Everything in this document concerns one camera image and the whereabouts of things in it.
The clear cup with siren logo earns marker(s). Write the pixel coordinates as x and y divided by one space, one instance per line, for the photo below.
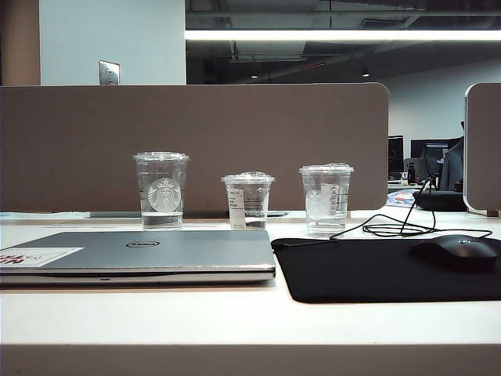
164 196

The small clear cup white label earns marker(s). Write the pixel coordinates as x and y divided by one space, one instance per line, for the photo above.
250 197

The clear plastic cup with ice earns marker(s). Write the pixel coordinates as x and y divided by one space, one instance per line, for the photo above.
325 203

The silver Dell laptop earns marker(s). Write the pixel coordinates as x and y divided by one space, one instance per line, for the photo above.
156 258

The wide brown desk partition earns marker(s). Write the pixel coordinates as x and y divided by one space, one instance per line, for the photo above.
235 129

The red ceiling sign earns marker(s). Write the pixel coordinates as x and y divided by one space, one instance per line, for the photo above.
313 66

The black mouse pad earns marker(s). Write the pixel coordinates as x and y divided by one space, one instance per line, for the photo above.
372 270

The colourful magazine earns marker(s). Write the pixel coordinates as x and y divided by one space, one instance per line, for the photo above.
399 199

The slim black monitor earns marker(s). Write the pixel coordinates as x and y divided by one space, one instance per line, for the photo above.
396 152

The dark bottle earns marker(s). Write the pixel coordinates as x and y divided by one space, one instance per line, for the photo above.
411 175

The black ceiling spotlight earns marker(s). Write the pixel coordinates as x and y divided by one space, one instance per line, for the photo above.
366 72

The white ceiling light strip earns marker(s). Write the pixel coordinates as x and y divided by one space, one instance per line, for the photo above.
332 35

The wide black monitor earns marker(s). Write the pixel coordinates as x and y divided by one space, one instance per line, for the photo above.
424 150

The black soft pouch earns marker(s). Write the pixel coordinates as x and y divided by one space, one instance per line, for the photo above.
442 200

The grey office chair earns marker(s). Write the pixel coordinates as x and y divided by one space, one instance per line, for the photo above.
454 168

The black computer mouse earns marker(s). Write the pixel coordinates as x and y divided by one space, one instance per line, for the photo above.
458 250

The narrow brown desk partition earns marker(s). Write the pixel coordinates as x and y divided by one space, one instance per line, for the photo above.
485 149

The metal wall switch plate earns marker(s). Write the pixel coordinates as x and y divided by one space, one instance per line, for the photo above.
109 72

